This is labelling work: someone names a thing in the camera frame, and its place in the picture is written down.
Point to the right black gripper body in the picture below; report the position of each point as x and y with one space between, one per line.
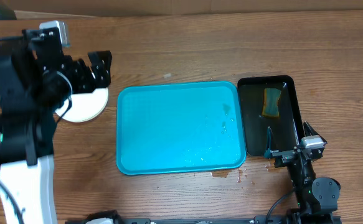
291 154

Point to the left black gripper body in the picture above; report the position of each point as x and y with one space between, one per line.
83 81

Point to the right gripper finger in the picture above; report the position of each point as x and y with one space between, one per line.
270 144
309 131

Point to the green yellow sponge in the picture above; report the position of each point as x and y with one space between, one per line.
271 98

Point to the white plate with stain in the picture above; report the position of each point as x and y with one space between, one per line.
87 106

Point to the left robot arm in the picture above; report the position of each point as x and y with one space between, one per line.
37 78

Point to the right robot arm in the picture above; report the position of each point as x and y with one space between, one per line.
316 196

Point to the black water tray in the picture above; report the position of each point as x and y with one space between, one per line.
287 128

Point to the teal plastic tray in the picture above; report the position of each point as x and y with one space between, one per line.
185 127

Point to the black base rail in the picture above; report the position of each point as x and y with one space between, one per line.
111 216

